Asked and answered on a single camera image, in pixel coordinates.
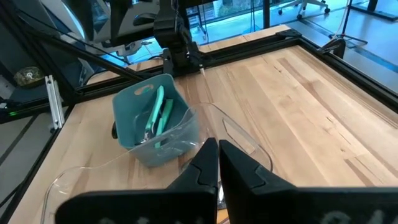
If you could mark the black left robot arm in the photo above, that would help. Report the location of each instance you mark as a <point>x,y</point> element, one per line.
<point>174,31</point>

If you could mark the clear plastic bin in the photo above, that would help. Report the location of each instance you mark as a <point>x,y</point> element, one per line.
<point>211,124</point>

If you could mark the light grey office chair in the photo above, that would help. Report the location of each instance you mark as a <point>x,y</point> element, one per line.
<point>140,18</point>

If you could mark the teal plastic bin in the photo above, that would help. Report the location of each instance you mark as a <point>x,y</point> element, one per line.
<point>130,109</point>

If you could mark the office chair wheeled base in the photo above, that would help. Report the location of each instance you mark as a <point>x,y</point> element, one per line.
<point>303,6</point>

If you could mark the silver aluminium extrusion bar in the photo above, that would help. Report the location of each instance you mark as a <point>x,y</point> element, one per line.
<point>55,102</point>

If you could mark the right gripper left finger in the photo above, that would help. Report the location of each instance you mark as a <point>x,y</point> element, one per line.
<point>186,202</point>

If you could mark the black table clamp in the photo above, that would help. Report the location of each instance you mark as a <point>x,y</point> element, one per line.
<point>334,46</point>

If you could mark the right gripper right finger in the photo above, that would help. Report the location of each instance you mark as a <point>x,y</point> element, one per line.
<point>264,202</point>

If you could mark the black aluminium table frame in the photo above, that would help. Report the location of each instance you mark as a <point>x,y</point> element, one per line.
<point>248,51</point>

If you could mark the black tripod stand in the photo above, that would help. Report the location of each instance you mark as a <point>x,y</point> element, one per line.
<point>342,36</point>

